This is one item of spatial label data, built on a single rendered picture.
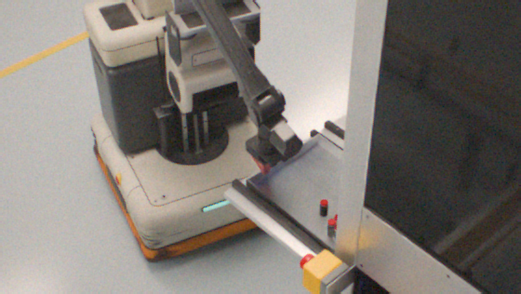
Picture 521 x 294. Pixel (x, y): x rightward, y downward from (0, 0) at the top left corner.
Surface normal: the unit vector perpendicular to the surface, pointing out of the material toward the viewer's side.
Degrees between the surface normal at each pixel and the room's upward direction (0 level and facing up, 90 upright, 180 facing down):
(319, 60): 0
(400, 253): 90
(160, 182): 0
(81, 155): 0
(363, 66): 90
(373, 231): 90
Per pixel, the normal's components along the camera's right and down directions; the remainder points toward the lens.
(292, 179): 0.02, -0.71
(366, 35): -0.72, 0.48
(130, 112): 0.45, 0.64
